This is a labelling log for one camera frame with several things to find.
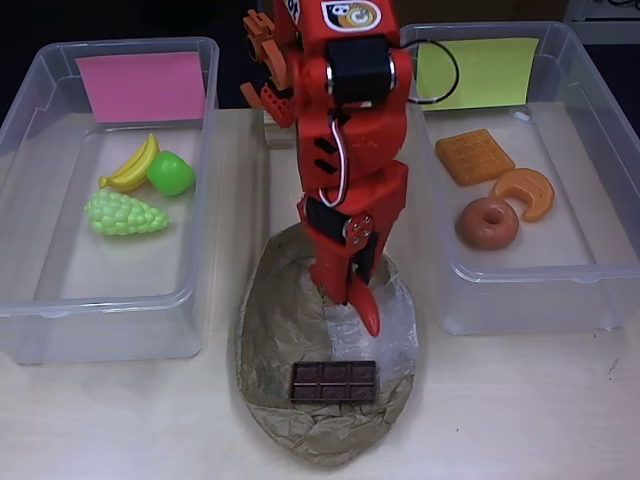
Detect red toy chili pepper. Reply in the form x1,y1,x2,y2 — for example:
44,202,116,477
347,279,382,337

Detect brown toy donut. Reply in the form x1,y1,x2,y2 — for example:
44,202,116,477
454,196,520,250

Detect dark brown toy chocolate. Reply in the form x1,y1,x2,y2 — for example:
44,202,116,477
288,360,379,405

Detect orange toy waffle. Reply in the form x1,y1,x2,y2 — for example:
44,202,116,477
434,128,516,188

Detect orange toy croissant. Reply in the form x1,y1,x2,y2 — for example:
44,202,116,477
492,167,556,222

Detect green toy apple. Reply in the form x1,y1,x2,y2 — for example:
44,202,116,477
146,150,197,197

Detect light green toy grapes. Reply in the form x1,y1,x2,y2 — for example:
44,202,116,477
83,187,171,239

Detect yellow toy banana bunch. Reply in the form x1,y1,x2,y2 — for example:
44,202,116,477
97,132,161,194

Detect yellow-green sticky note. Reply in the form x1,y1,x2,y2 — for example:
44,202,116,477
412,37,540,112

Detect clear plastic bin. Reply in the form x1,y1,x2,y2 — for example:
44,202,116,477
0,37,221,365
397,20,640,335

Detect pink sticky note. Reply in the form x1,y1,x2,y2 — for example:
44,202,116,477
74,51,207,123

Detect plywood base block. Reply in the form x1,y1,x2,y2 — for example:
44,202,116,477
263,107,299,150

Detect crumpled brown paper bag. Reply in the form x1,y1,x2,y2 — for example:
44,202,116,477
230,222,419,470

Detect orange clamp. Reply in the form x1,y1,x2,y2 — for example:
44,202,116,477
239,9,296,109

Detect white desk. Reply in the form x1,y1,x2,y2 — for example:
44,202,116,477
564,0,640,24

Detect white servo wire loop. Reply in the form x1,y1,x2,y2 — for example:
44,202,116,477
317,112,350,207

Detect dark servo wire loop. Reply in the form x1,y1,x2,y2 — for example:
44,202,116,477
399,38,461,106

